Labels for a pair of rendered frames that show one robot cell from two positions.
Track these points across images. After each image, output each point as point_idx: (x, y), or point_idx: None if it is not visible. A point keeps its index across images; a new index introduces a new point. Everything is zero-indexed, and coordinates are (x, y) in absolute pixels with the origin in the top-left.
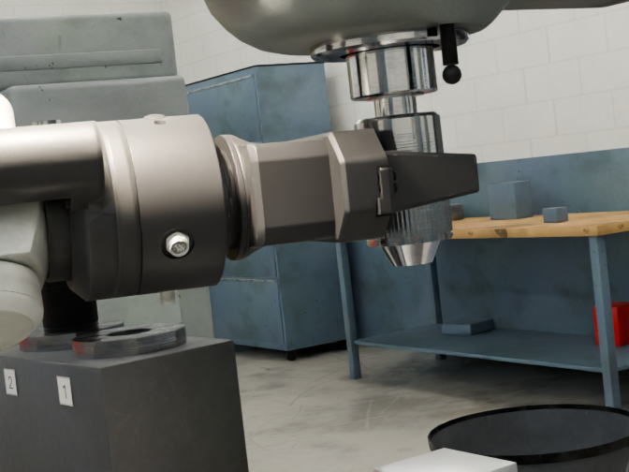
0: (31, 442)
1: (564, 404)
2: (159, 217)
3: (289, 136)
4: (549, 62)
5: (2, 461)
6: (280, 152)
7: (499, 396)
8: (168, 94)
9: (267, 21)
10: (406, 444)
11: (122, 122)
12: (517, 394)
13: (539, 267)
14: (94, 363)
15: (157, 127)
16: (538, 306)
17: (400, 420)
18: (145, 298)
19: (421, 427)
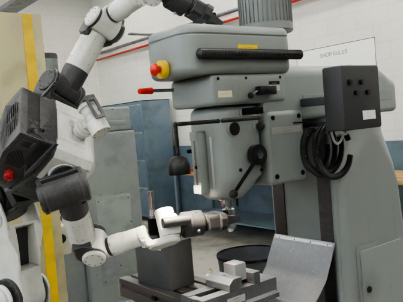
0: (148, 257)
1: (259, 244)
2: (197, 227)
3: (154, 129)
4: None
5: (138, 261)
6: (213, 217)
7: (237, 238)
8: (129, 136)
9: (211, 198)
10: (202, 256)
11: (190, 212)
12: (244, 237)
13: (253, 187)
14: None
15: (195, 213)
16: (253, 202)
17: (199, 247)
18: (120, 206)
19: (207, 250)
